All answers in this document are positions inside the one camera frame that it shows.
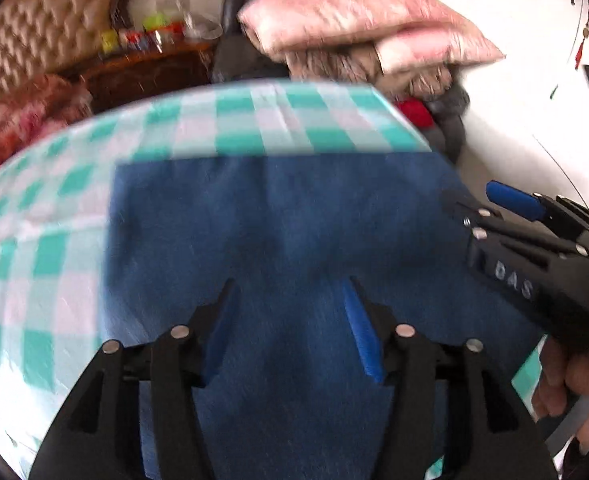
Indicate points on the pink floral pillow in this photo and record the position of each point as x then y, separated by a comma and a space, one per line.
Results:
276, 27
420, 47

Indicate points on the teal white checkered tablecloth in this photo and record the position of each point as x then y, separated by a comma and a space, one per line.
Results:
55, 197

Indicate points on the tufted tan leather headboard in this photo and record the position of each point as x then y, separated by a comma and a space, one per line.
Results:
51, 36

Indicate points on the yellow lidded jar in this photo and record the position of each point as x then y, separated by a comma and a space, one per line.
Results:
110, 42

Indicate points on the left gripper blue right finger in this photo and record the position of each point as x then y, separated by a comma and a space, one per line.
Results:
363, 318

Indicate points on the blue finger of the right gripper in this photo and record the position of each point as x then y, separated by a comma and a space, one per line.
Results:
525, 205

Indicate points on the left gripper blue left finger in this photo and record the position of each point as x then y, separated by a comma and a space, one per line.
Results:
220, 319

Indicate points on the white wardrobe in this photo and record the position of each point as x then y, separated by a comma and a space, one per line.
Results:
527, 124

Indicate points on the dark wooden nightstand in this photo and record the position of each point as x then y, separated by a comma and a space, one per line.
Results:
138, 75

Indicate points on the red hanging tassel ornament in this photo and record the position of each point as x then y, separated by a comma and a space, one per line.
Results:
585, 35

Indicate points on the upper pink floral pillow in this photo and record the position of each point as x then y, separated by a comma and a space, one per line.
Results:
276, 27

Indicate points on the black leather armchair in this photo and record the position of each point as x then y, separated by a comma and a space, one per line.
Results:
236, 58

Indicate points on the floral pink bed quilt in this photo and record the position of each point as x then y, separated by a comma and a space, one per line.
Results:
39, 108

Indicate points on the lower pink floral pillow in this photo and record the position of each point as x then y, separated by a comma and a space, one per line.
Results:
420, 47

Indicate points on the blue denim jeans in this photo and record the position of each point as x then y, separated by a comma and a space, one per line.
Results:
292, 400

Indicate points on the green crumpled bag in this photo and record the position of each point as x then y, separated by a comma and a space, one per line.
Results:
154, 22

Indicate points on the red cloth item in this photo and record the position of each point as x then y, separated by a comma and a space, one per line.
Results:
415, 112

